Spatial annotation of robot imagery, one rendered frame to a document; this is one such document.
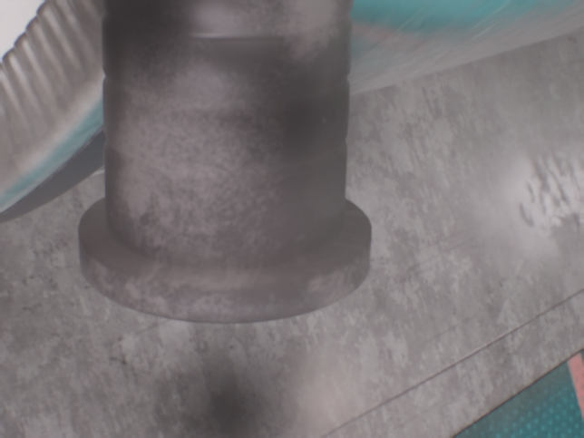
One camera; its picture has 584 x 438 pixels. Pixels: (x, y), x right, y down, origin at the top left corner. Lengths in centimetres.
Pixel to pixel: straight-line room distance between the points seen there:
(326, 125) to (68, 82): 32
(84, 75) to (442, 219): 160
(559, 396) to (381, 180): 54
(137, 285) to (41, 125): 34
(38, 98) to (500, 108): 175
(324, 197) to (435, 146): 189
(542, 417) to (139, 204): 204
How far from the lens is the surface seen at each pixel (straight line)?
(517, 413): 214
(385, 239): 194
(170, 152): 16
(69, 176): 55
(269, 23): 16
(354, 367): 187
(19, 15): 50
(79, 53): 47
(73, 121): 49
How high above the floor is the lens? 135
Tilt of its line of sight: 48 degrees down
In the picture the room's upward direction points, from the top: 78 degrees clockwise
